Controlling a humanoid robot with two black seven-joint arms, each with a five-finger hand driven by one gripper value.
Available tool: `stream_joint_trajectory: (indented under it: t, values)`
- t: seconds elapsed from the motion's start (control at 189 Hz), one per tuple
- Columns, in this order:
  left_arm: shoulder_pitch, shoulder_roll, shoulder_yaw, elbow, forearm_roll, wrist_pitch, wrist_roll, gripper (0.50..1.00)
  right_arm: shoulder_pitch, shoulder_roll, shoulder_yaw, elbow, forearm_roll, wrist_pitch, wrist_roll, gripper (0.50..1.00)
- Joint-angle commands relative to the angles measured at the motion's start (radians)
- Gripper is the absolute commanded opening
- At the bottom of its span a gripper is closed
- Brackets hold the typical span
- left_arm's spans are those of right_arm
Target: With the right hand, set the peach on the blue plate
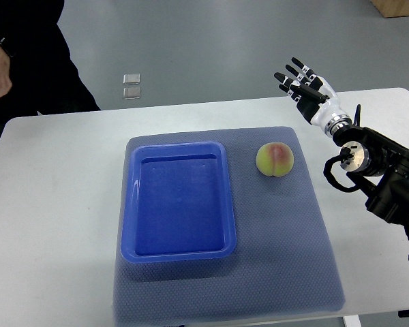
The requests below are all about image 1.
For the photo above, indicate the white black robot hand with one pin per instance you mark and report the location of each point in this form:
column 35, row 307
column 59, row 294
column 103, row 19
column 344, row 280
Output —
column 314, row 97

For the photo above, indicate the green red peach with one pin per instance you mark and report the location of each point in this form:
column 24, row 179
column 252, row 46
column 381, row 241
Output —
column 274, row 159

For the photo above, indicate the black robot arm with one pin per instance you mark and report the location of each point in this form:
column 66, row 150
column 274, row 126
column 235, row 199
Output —
column 376, row 165

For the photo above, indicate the upper metal floor plate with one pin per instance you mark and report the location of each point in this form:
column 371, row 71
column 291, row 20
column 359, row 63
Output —
column 131, row 79

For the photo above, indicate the person in black clothing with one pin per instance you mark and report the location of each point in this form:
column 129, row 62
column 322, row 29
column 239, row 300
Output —
column 44, row 78

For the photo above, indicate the wooden box corner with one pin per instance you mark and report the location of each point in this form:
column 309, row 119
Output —
column 392, row 8

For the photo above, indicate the blue plastic tray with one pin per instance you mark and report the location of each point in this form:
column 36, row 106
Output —
column 178, row 204

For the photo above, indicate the white table leg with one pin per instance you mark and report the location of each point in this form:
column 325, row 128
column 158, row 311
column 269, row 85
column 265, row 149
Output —
column 352, row 321

